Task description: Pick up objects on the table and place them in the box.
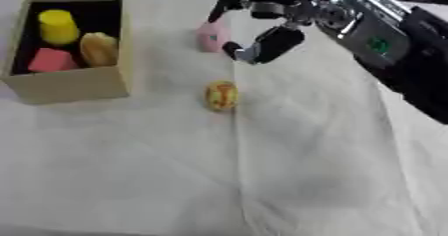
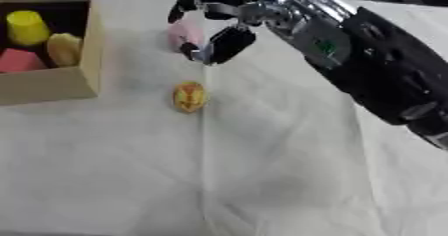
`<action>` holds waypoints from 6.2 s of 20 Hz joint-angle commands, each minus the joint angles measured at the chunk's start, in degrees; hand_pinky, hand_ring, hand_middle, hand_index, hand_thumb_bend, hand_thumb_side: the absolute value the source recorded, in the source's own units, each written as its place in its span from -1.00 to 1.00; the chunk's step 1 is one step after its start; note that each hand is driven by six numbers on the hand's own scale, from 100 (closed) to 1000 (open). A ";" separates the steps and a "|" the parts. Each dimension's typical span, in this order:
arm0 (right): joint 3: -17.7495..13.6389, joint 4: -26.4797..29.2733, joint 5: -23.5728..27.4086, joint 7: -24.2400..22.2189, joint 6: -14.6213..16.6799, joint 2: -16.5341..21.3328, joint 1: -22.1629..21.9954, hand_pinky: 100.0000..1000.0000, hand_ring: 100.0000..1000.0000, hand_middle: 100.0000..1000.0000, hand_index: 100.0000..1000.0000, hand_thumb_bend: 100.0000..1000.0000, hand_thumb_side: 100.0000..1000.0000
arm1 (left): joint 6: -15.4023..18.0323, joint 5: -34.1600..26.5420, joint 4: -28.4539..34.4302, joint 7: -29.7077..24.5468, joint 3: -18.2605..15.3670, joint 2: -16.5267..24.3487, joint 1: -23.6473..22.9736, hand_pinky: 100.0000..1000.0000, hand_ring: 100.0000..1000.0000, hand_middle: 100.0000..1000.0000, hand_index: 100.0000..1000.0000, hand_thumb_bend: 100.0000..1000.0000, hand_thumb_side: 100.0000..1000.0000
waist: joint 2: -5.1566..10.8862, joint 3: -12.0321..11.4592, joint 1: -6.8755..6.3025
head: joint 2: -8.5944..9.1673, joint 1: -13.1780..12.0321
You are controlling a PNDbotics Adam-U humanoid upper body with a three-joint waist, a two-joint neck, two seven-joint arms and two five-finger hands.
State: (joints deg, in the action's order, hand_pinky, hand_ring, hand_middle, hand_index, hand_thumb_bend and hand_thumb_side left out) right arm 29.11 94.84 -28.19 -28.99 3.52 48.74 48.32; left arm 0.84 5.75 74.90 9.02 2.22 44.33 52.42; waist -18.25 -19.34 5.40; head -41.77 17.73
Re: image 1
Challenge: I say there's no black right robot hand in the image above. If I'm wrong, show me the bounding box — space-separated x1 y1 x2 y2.
206 0 326 66

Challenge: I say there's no yellow oval patterned toy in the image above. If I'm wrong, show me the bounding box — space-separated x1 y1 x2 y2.
203 80 240 112

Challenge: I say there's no yellow cylinder block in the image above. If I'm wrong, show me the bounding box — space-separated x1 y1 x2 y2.
36 8 83 46

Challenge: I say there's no tan toy bread loaf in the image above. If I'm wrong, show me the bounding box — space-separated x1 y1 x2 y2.
78 31 121 69

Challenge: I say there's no tan cardboard box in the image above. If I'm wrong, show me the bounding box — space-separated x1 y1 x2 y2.
0 0 133 106

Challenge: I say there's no pale pink toy block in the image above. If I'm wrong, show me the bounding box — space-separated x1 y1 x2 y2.
194 20 233 54

